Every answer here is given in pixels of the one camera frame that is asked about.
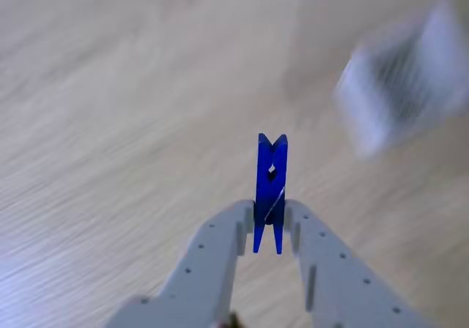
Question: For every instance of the blue clothes peg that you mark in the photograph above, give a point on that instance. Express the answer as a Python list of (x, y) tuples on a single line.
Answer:
[(272, 192)]

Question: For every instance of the small white lattice crate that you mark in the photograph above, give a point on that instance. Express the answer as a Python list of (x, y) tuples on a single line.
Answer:
[(399, 82)]

